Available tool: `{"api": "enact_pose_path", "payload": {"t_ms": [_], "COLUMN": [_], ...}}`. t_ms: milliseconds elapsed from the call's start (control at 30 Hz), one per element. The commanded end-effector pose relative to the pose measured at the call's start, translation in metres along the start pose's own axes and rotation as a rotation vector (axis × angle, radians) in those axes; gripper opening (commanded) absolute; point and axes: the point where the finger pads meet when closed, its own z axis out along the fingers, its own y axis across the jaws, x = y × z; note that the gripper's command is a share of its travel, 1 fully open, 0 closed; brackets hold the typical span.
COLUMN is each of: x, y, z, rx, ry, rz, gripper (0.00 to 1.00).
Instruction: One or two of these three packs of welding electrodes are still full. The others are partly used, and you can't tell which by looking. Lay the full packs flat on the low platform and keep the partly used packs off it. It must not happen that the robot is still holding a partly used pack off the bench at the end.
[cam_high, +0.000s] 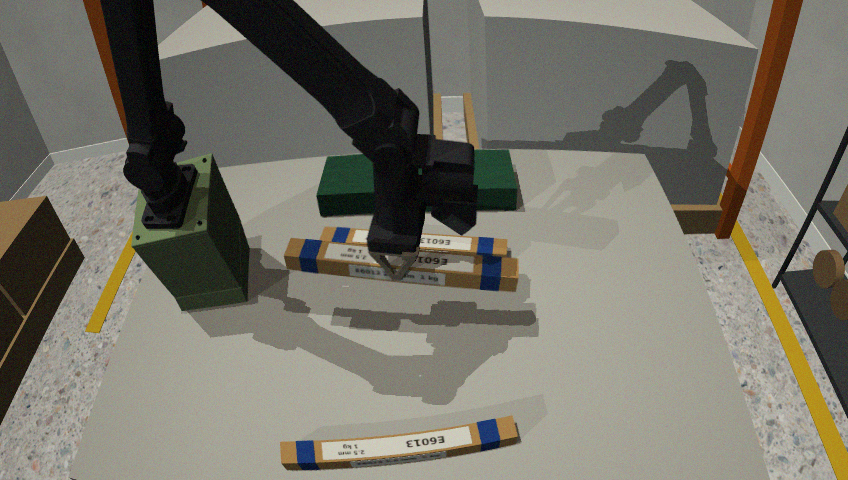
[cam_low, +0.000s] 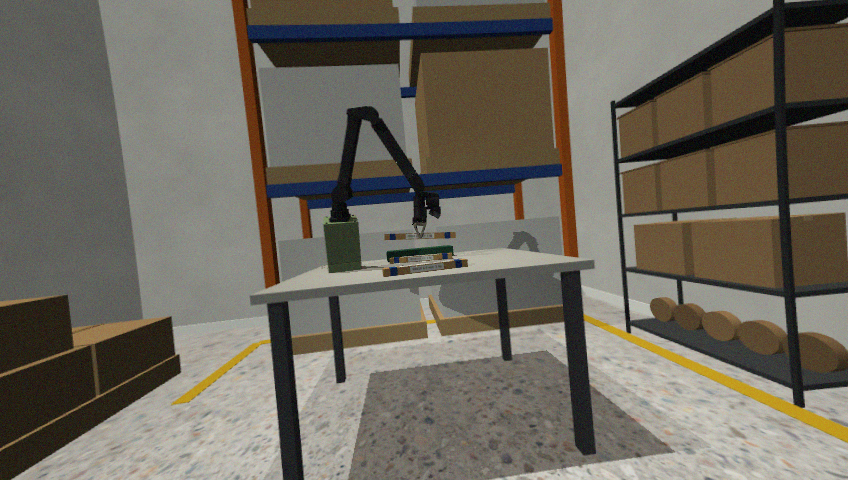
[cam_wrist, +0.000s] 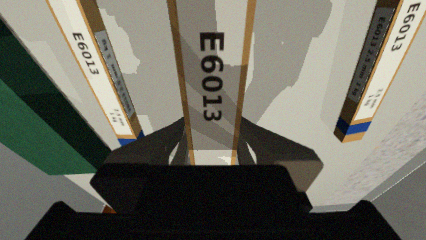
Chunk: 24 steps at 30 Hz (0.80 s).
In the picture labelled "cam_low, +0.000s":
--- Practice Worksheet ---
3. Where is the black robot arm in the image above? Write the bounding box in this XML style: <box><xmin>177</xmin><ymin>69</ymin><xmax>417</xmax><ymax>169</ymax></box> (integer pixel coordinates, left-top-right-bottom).
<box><xmin>329</xmin><ymin>106</ymin><xmax>441</xmax><ymax>222</ymax></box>

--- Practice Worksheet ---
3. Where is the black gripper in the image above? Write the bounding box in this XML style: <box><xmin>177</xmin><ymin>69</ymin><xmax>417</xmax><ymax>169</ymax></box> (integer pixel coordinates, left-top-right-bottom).
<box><xmin>412</xmin><ymin>206</ymin><xmax>427</xmax><ymax>238</ymax></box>

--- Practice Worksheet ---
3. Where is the tan cardboard pack with blue bands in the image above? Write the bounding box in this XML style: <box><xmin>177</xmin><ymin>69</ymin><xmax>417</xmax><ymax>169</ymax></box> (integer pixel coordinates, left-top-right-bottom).
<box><xmin>389</xmin><ymin>253</ymin><xmax>453</xmax><ymax>264</ymax></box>
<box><xmin>382</xmin><ymin>259</ymin><xmax>468</xmax><ymax>277</ymax></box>
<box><xmin>384</xmin><ymin>232</ymin><xmax>456</xmax><ymax>240</ymax></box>

